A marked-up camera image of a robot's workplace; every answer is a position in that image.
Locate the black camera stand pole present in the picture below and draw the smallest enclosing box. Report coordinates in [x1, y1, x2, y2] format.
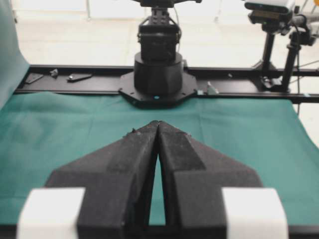
[252, 25, 283, 92]

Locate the white and black camera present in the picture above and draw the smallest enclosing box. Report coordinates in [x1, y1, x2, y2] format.
[244, 0, 296, 35]

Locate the black tripod pole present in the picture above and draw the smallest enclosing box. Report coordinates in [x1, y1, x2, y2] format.
[280, 14, 316, 93]

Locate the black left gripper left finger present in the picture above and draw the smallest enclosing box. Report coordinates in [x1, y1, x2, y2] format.
[16, 120, 160, 239]

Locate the green table cloth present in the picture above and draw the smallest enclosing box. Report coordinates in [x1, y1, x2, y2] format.
[0, 92, 319, 225]

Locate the black aluminium rail frame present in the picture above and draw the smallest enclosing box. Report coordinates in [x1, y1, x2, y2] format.
[15, 65, 319, 105]

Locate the black bar with bolt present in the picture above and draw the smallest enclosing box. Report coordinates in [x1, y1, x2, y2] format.
[66, 73, 93, 83]

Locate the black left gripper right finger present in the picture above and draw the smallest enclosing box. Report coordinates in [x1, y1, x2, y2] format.
[158, 120, 290, 239]

